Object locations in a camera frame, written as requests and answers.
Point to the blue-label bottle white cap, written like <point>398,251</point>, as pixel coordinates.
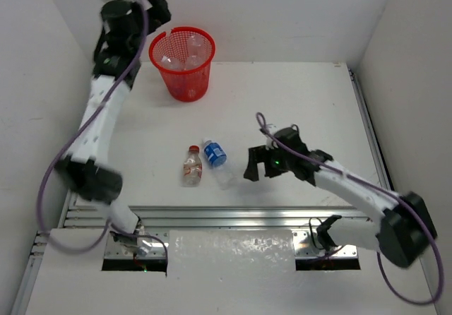
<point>218,161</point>

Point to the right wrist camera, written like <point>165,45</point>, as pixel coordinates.
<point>269,132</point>

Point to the blue-label plastic bottle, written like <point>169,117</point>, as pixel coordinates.
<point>187,90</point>

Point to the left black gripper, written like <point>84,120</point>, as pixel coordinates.
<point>152,3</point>

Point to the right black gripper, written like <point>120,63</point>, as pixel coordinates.
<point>256,155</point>

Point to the aluminium frame rail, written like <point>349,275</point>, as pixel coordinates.
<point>239,217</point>

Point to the clear bottle blue-white cap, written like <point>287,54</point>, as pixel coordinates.
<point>196,47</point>

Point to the red-capped labelled plastic bottle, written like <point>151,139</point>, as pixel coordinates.
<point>192,167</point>

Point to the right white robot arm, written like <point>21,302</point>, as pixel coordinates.
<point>398,227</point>

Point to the large clear plastic bottle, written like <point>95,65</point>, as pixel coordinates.
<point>172,64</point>

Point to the clear crushed bottle blue cap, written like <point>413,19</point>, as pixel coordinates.
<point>193,62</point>

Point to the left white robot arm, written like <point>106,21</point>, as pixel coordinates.
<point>84,166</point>

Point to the red mesh plastic bin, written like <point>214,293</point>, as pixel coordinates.
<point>173,44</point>

